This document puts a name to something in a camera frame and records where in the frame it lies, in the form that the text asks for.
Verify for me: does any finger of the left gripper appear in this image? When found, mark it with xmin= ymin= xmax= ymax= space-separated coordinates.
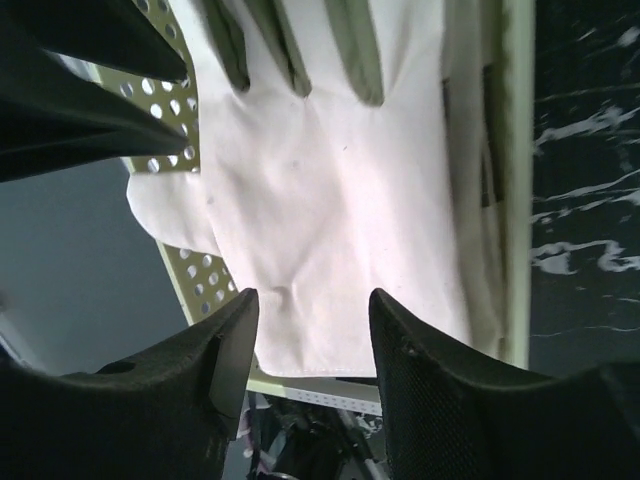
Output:
xmin=1 ymin=1 xmax=187 ymax=82
xmin=1 ymin=47 xmax=188 ymax=182

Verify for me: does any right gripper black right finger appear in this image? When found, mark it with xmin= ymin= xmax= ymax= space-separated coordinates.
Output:
xmin=369 ymin=289 xmax=639 ymax=479

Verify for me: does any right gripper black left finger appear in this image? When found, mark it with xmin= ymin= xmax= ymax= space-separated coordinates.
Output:
xmin=1 ymin=288 xmax=259 ymax=479

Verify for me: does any grey cuffed glove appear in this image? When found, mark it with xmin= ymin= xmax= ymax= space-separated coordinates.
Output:
xmin=127 ymin=1 xmax=471 ymax=377

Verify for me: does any beige plastic storage basket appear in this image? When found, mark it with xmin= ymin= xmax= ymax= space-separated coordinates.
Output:
xmin=94 ymin=0 xmax=537 ymax=396

